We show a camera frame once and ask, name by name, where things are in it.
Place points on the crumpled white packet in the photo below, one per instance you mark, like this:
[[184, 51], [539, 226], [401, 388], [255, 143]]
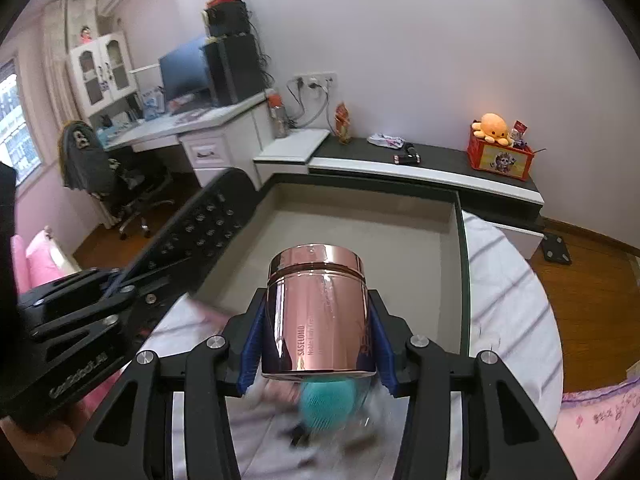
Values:
[[384, 141]]

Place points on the black remote control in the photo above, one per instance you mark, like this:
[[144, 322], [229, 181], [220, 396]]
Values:
[[195, 237]]

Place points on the pink storage box tray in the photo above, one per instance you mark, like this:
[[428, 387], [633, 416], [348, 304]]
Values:
[[409, 237]]

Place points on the red printed storage box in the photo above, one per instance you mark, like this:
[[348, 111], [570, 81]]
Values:
[[497, 159]]

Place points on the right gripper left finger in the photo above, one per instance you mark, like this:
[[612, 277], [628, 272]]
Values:
[[129, 435]]

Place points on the person's left hand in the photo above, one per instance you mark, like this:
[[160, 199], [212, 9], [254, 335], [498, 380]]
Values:
[[42, 451]]

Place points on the small black device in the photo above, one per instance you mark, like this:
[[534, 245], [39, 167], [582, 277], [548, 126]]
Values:
[[407, 156]]

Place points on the orange cap water bottle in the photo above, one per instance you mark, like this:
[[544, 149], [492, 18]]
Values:
[[278, 115]]

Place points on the white wall power strip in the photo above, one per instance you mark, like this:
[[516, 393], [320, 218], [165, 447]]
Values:
[[325, 80]]

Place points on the orange figurine on stand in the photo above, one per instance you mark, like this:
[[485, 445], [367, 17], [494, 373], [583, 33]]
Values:
[[342, 124]]

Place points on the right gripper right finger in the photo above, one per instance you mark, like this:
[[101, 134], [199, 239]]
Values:
[[504, 436]]

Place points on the rose gold metal tin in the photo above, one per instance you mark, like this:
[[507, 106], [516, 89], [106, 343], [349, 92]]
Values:
[[316, 322]]

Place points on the orange octopus plush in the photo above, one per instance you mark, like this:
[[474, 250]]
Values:
[[492, 128]]

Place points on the white desk with drawers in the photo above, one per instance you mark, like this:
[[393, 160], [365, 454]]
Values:
[[212, 139]]

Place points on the black floor scale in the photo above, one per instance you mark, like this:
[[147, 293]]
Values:
[[554, 249]]

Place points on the black computer monitor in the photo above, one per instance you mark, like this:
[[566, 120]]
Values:
[[185, 73]]

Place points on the white side cabinet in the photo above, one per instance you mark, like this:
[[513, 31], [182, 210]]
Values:
[[289, 155]]

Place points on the white glass-door cabinet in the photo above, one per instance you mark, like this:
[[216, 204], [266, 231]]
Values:
[[100, 72]]

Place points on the black white TV stand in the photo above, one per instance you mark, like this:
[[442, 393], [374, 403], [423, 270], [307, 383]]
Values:
[[513, 206]]

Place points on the black computer tower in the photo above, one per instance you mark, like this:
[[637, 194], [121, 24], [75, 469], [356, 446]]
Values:
[[233, 69]]

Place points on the black speaker with red item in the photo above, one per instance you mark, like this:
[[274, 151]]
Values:
[[224, 18]]

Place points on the pink bed blanket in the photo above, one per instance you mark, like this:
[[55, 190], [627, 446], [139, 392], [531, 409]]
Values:
[[592, 425]]

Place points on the teal puff in clear case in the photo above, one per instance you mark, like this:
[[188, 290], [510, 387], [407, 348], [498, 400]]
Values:
[[328, 406]]

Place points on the black office chair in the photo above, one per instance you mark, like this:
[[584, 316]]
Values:
[[125, 185]]

